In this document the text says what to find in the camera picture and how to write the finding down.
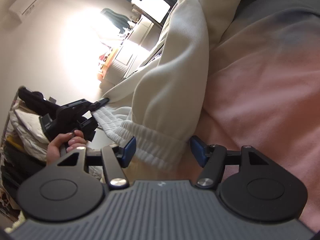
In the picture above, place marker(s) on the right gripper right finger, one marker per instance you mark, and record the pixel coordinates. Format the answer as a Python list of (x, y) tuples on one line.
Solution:
[(211, 159)]

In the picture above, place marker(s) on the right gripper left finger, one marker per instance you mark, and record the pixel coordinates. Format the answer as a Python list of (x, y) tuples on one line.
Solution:
[(114, 159)]

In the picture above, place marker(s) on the cream zip-up jacket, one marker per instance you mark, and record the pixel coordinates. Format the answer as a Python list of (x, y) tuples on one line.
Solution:
[(160, 104)]

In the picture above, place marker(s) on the person's left hand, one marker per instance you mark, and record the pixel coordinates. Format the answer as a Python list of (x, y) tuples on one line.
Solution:
[(68, 141)]

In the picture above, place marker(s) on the pastel tie-dye bed cover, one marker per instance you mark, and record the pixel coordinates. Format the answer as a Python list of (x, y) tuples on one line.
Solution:
[(263, 86)]

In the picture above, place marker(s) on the white dresser desk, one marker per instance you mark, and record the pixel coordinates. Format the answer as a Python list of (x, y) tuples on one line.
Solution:
[(127, 57)]

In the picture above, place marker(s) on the vanity mirror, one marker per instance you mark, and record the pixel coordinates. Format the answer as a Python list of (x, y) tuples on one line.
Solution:
[(118, 20)]

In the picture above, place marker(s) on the white chair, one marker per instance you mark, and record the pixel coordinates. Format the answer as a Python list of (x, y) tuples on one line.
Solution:
[(155, 10)]

